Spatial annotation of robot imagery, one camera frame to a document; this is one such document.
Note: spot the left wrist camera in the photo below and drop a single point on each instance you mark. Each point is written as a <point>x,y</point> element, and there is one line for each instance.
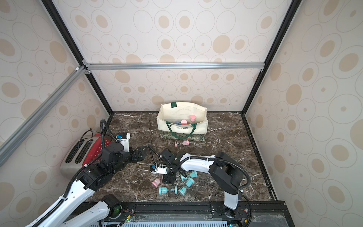
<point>123,139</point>

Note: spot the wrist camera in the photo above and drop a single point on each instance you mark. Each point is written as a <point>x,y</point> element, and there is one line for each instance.
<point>123,139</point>
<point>159,169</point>

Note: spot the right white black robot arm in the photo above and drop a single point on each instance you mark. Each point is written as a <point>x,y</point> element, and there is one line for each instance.
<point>230,176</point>

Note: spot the red and steel toaster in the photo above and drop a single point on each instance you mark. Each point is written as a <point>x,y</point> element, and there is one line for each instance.
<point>81,153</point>

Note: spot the aluminium frame rail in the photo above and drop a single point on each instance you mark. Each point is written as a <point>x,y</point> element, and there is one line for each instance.
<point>16,139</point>
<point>175,66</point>

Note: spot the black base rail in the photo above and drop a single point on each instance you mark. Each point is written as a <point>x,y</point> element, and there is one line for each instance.
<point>182,214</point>

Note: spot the aluminium frame rail back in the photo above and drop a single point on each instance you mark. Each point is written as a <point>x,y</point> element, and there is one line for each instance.
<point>175,66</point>

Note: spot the aluminium frame rail left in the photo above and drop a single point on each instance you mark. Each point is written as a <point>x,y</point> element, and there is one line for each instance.
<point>16,139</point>

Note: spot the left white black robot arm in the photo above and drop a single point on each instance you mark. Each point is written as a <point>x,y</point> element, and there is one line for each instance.
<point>90,178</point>

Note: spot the pink hourglass top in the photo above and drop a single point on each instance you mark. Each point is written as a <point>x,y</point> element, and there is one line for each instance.
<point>184,143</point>

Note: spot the pink hourglass bottom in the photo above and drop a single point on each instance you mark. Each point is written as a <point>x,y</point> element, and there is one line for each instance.
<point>155,183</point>

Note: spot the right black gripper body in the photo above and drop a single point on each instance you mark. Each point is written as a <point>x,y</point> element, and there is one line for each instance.
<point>169,172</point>

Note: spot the cream canvas tote bag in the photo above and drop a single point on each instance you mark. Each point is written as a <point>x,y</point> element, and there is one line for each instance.
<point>177,111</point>

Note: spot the pink hourglass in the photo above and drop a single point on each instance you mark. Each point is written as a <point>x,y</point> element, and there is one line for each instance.
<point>184,143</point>
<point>193,118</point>
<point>155,183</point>
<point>184,122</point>

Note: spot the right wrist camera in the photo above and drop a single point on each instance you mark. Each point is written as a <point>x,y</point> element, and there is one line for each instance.
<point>159,169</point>

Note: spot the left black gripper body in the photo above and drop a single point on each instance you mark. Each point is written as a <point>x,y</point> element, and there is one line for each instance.
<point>133,155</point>

